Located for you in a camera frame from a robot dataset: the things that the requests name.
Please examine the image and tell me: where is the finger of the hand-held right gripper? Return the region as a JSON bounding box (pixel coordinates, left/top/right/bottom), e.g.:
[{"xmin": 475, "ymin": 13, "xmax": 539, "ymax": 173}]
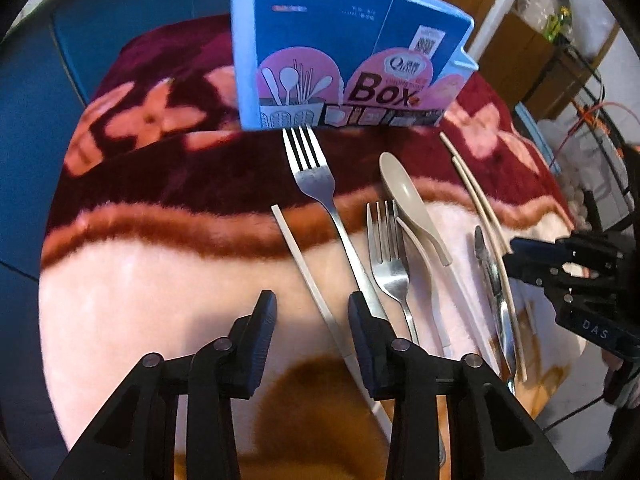
[
  {"xmin": 504, "ymin": 255, "xmax": 561, "ymax": 288},
  {"xmin": 511, "ymin": 236, "xmax": 576, "ymax": 263}
]

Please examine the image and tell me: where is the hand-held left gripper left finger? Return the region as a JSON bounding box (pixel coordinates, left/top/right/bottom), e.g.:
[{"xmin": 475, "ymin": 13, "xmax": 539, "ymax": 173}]
[{"xmin": 52, "ymin": 289, "xmax": 278, "ymax": 480}]

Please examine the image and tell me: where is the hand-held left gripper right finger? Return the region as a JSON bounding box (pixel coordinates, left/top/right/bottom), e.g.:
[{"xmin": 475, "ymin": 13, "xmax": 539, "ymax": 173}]
[{"xmin": 347, "ymin": 291, "xmax": 573, "ymax": 480}]

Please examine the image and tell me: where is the steel table knife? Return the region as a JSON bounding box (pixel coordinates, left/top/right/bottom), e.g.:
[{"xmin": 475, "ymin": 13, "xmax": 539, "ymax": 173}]
[{"xmin": 473, "ymin": 226, "xmax": 517, "ymax": 396}]

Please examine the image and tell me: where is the large steel fork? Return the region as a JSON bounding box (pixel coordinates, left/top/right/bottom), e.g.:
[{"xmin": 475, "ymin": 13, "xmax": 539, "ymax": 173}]
[{"xmin": 282, "ymin": 126, "xmax": 391, "ymax": 321}]

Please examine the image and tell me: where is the blue utensil holder box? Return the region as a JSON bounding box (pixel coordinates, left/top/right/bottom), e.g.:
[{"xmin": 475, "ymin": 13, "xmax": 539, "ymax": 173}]
[{"xmin": 226, "ymin": 0, "xmax": 478, "ymax": 131}]

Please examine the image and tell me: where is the pile of pale round produce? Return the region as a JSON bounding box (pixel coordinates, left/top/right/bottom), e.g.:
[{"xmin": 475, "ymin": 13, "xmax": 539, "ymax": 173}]
[{"xmin": 562, "ymin": 170, "xmax": 591, "ymax": 231}]

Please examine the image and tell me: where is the small steel fork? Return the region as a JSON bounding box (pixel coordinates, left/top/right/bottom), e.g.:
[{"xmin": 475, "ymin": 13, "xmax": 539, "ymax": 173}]
[{"xmin": 366, "ymin": 200, "xmax": 421, "ymax": 346}]

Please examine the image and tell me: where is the beige plastic spoon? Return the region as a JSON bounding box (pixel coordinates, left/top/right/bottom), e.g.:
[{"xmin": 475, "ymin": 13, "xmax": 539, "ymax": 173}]
[
  {"xmin": 379, "ymin": 151, "xmax": 454, "ymax": 267},
  {"xmin": 396, "ymin": 216, "xmax": 452, "ymax": 348}
]

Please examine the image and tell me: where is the light blue plastic lid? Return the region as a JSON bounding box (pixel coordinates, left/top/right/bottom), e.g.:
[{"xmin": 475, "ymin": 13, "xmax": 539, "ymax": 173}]
[{"xmin": 515, "ymin": 102, "xmax": 553, "ymax": 166}]

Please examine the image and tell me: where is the red floral blanket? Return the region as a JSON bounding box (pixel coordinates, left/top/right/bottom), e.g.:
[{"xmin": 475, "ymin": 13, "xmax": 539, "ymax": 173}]
[{"xmin": 40, "ymin": 12, "xmax": 588, "ymax": 480}]

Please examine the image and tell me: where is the wooden shelf unit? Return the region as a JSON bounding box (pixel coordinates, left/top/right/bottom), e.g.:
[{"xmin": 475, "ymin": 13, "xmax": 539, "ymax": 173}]
[{"xmin": 477, "ymin": 10, "xmax": 601, "ymax": 121}]

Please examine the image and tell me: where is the green bottle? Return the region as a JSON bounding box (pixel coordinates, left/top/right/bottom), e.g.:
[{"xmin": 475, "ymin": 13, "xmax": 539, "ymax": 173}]
[{"xmin": 545, "ymin": 7, "xmax": 573, "ymax": 41}]

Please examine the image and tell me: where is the black wire rack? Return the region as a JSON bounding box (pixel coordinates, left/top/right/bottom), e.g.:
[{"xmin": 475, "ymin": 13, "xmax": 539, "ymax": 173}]
[{"xmin": 565, "ymin": 45, "xmax": 640, "ymax": 231}]

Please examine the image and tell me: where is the orange cable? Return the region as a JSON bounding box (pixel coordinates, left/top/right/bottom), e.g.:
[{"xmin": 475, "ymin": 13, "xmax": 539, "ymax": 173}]
[{"xmin": 550, "ymin": 102, "xmax": 640, "ymax": 171}]

